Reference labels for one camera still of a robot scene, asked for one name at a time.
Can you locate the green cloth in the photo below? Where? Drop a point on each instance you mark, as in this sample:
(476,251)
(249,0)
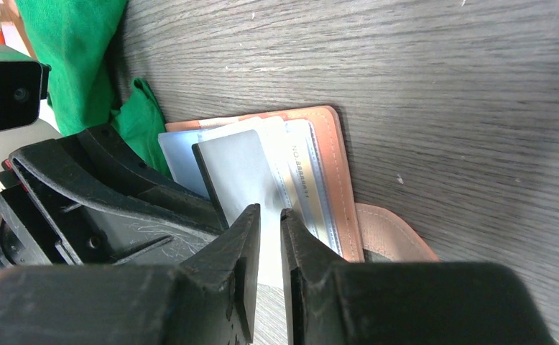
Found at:
(72,37)

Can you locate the pink leather card holder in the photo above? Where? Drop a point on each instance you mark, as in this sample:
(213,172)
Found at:
(360,227)

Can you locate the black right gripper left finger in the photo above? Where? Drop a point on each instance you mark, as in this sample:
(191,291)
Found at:
(210,298)

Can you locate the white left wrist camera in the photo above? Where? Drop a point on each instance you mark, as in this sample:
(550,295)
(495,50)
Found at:
(23,84)

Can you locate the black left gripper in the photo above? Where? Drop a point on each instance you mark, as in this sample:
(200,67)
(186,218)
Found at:
(88,198)

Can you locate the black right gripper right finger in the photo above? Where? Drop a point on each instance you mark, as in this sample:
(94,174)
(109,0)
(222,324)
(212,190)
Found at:
(332,301)

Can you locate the gold striped credit card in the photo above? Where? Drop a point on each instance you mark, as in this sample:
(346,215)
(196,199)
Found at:
(307,175)

